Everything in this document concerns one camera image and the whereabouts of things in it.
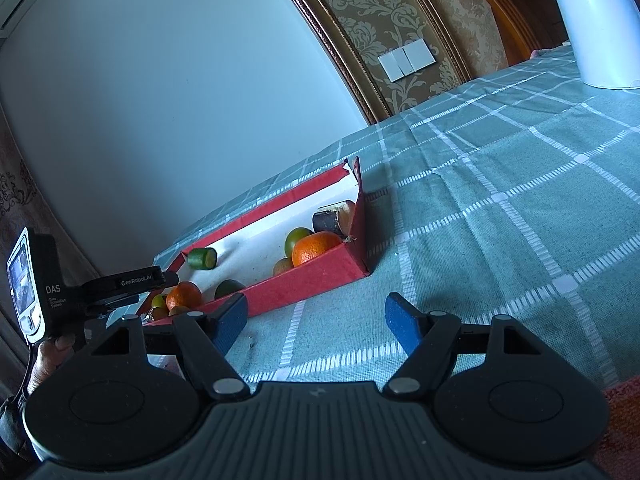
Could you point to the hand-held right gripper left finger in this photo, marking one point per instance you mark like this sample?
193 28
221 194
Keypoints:
232 320

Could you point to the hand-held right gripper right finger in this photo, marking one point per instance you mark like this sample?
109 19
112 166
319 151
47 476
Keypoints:
402 322

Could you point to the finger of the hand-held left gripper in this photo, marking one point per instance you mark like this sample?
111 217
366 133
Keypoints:
130 282

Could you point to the green cucumber piece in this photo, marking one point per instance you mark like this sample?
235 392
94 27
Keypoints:
229 288
202 258

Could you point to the green tomato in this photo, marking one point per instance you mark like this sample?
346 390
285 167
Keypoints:
159 301
296 239

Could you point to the orange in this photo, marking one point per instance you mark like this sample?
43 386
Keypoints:
184 295
316 249

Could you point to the tan round fruit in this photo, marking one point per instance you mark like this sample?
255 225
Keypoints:
282 267

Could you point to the red shallow cardboard box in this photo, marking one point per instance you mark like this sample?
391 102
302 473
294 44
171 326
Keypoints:
310 280

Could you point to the person's left hand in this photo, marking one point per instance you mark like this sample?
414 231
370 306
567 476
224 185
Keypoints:
50 357

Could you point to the teal checked tablecloth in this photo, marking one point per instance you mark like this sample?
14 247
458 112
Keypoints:
500 210

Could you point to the pink floral cloth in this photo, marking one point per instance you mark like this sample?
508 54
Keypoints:
622 420

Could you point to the pink crumpled cloth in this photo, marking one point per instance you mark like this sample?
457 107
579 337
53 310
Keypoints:
550 51

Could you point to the brown wooden headboard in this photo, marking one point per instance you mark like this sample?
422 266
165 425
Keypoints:
520 10

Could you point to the white wall switch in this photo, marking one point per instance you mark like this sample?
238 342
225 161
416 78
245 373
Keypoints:
406 60

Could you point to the gold wall trim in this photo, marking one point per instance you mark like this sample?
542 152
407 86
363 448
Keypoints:
320 30

